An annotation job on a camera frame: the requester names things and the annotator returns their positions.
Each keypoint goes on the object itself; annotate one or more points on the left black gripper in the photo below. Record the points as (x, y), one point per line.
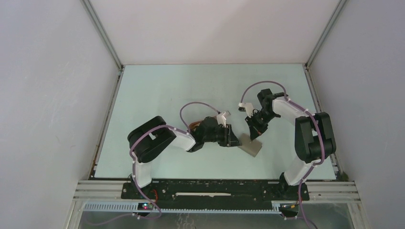
(229, 139)

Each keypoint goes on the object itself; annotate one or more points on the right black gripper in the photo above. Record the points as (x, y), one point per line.
(254, 132)

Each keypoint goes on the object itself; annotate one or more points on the grey card holder wallet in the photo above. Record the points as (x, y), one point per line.
(251, 147)

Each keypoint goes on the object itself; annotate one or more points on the pink oval tray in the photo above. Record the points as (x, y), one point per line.
(193, 125)

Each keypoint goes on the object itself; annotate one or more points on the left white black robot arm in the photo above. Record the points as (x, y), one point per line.
(149, 140)

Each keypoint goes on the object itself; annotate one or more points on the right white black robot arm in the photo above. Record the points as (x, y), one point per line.
(313, 139)

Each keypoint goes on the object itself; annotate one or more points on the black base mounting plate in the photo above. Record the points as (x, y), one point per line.
(228, 194)

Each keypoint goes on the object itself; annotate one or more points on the right controller board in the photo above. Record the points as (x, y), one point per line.
(289, 207)

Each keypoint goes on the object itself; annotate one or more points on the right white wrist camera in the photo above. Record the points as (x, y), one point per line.
(246, 107)

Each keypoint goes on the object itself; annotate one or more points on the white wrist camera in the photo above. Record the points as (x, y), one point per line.
(246, 107)
(222, 118)

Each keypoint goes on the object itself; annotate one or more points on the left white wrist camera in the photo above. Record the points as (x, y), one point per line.
(222, 118)

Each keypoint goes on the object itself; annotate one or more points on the white cable duct strip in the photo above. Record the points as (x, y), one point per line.
(134, 207)

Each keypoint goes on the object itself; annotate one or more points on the aluminium frame rail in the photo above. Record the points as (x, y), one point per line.
(319, 192)

